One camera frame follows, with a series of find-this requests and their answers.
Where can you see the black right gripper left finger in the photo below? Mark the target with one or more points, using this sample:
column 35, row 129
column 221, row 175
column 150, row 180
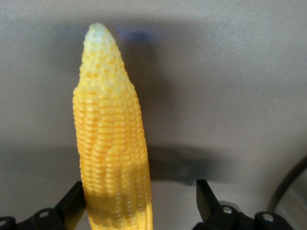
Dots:
column 69, row 206

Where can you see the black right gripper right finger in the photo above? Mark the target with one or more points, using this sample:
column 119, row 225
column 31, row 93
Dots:
column 208, row 206

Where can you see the yellow corn cob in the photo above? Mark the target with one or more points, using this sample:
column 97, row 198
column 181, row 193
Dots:
column 112, row 134

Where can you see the steel steamer pot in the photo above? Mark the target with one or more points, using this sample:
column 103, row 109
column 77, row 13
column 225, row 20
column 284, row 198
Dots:
column 287, row 189

